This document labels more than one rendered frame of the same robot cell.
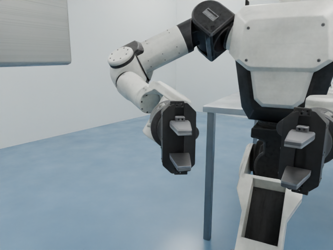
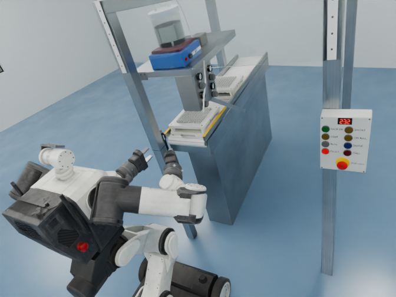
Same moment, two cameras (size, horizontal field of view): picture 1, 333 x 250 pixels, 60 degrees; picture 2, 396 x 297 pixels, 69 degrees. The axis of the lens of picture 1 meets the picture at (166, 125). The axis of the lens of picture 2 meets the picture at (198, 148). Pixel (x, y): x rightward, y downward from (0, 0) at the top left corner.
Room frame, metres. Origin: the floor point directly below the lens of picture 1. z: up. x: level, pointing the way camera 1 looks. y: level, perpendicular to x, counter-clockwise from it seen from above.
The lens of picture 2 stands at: (1.60, 0.30, 1.77)
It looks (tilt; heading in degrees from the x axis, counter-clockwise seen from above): 33 degrees down; 189
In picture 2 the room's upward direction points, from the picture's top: 16 degrees counter-clockwise
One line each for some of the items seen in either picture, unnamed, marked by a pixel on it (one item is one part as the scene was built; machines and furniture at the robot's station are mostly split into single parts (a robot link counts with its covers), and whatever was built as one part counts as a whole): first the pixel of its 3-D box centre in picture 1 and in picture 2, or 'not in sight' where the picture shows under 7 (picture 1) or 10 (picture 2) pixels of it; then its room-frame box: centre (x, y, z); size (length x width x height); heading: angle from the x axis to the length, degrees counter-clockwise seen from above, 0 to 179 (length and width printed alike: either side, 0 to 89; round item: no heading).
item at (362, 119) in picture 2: not in sight; (344, 141); (0.64, 0.72, 1.03); 0.17 x 0.06 x 0.26; 63
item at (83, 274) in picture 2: (279, 145); (98, 260); (0.87, -0.36, 0.83); 0.28 x 0.13 x 0.18; 153
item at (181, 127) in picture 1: (182, 125); not in sight; (0.43, -0.02, 1.00); 0.06 x 0.03 x 0.02; 5
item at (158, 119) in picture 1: (173, 130); (172, 167); (0.51, -0.01, 0.97); 0.12 x 0.10 x 0.13; 5
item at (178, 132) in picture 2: not in sight; (196, 123); (0.01, 0.08, 0.90); 0.24 x 0.24 x 0.02; 64
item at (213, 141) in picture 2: not in sight; (227, 96); (-0.44, 0.31, 0.83); 1.30 x 0.29 x 0.10; 153
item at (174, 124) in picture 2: not in sight; (194, 116); (0.01, 0.08, 0.95); 0.25 x 0.24 x 0.02; 64
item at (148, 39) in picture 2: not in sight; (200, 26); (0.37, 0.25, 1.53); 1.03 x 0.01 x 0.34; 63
